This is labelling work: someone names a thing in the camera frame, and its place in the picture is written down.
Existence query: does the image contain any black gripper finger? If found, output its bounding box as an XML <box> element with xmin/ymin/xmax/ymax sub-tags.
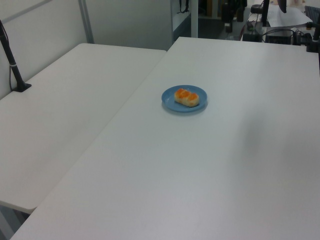
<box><xmin>277</xmin><ymin>0</ymin><xmax>288</xmax><ymax>14</ymax></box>

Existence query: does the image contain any orange glazed bread loaf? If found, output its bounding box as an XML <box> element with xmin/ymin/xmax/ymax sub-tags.
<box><xmin>173</xmin><ymin>87</ymin><xmax>201</xmax><ymax>107</ymax></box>

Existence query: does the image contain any blue round plate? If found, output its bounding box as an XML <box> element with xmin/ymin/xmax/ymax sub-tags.
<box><xmin>161</xmin><ymin>84</ymin><xmax>209</xmax><ymax>115</ymax></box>

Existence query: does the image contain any white paper sheet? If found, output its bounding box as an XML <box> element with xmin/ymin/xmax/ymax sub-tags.
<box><xmin>267</xmin><ymin>4</ymin><xmax>314</xmax><ymax>28</ymax></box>

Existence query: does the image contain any black vertical stand pole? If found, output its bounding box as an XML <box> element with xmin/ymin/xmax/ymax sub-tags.
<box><xmin>261</xmin><ymin>0</ymin><xmax>270</xmax><ymax>27</ymax></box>

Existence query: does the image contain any black electronics box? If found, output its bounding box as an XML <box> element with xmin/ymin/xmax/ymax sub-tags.
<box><xmin>264</xmin><ymin>29</ymin><xmax>295</xmax><ymax>45</ymax></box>

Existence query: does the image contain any small black box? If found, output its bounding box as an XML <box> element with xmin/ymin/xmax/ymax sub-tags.
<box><xmin>241</xmin><ymin>31</ymin><xmax>261</xmax><ymax>43</ymax></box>

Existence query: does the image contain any black clamp with camera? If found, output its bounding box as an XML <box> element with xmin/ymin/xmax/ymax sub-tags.
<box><xmin>294</xmin><ymin>21</ymin><xmax>320</xmax><ymax>54</ymax></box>

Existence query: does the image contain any white shelf frame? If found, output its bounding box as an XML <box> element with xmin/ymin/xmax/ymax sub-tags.
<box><xmin>170</xmin><ymin>0</ymin><xmax>200</xmax><ymax>44</ymax></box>

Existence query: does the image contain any black hanging strap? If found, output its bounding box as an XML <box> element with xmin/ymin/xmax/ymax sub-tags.
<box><xmin>176</xmin><ymin>0</ymin><xmax>190</xmax><ymax>15</ymax></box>

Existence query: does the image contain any black camera stand pole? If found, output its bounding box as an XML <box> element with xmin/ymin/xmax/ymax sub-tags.
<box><xmin>0</xmin><ymin>19</ymin><xmax>33</xmax><ymax>94</ymax></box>

